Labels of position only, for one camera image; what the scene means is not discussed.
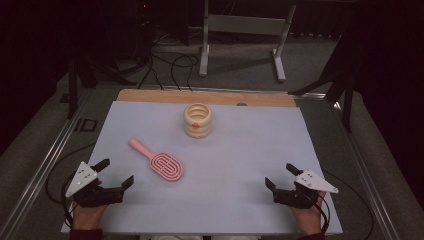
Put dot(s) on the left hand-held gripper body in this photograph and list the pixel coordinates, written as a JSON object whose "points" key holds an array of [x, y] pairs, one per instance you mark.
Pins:
{"points": [[96, 196]]}

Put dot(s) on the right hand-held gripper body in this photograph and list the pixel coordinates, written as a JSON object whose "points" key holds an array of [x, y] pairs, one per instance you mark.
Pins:
{"points": [[296, 196]]}

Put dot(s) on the pink hairbrush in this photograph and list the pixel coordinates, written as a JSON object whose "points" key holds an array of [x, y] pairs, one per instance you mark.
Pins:
{"points": [[166, 165]]}

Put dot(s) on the cream ribbed cup holder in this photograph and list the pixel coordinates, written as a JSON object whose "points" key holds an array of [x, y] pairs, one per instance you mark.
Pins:
{"points": [[198, 128]]}

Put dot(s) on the person's left hand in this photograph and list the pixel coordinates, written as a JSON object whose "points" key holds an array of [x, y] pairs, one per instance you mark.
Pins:
{"points": [[87, 217]]}

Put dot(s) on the person's right hand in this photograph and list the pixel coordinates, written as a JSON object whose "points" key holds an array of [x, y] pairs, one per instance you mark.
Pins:
{"points": [[308, 219]]}

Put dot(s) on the white table mat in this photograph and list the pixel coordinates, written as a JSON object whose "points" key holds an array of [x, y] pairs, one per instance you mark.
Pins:
{"points": [[220, 166]]}

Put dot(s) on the black tripod stand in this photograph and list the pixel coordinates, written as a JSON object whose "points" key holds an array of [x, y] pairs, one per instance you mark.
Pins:
{"points": [[348, 100], [72, 90]]}

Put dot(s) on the grey metal stand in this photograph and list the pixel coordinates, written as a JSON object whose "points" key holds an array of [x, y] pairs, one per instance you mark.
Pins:
{"points": [[245, 25]]}

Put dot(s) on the aluminium floor rail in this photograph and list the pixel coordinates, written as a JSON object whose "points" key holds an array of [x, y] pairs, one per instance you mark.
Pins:
{"points": [[43, 170], [370, 186]]}

